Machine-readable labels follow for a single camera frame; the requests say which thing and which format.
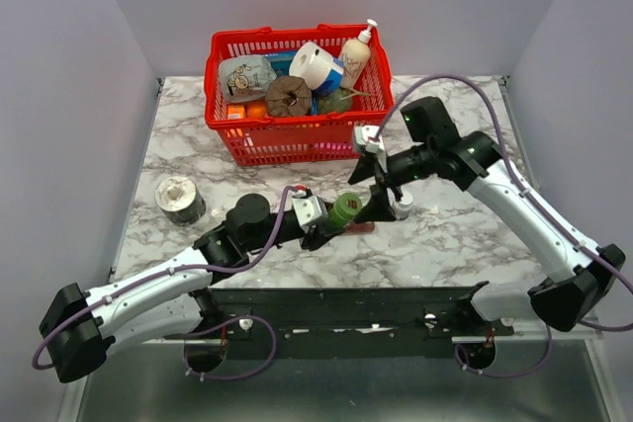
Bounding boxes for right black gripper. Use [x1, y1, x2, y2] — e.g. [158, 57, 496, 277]
[347, 141, 434, 224]

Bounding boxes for green supplement bottle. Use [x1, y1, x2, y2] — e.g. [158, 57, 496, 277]
[327, 192, 362, 229]

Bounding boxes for brown weekly pill organizer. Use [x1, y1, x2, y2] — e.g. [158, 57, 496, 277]
[343, 222, 375, 235]

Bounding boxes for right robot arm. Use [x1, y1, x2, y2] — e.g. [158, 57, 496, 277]
[349, 97, 625, 335]

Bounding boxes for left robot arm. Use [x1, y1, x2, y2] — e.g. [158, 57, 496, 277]
[32, 187, 358, 382]

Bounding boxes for white cap vitamin bottle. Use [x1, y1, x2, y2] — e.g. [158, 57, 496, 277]
[392, 192, 413, 220]

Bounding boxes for brown round paper package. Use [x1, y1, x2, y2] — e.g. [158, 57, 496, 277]
[265, 76, 312, 118]

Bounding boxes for red plastic shopping basket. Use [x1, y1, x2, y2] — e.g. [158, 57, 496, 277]
[204, 24, 394, 166]

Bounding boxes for cream pump lotion bottle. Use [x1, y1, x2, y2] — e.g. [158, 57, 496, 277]
[338, 19, 378, 90]

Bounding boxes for orange fruit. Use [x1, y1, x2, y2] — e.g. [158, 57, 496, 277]
[245, 100, 267, 120]

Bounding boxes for white toilet paper roll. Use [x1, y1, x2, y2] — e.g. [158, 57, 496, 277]
[289, 42, 335, 90]

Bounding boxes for orange small box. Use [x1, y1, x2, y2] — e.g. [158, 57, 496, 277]
[226, 104, 247, 121]

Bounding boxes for grey cartoon snack bag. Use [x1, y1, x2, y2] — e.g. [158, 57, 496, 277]
[218, 54, 277, 103]

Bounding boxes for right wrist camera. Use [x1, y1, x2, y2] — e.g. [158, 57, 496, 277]
[352, 126, 388, 172]

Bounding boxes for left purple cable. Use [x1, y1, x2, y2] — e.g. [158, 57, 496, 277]
[32, 185, 311, 383]

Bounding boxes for purple cable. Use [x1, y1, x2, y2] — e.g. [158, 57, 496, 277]
[375, 73, 633, 379]
[32, 185, 311, 383]

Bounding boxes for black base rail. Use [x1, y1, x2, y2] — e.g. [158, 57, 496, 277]
[185, 287, 513, 360]

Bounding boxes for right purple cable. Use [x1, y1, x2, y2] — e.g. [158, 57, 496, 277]
[375, 73, 633, 379]

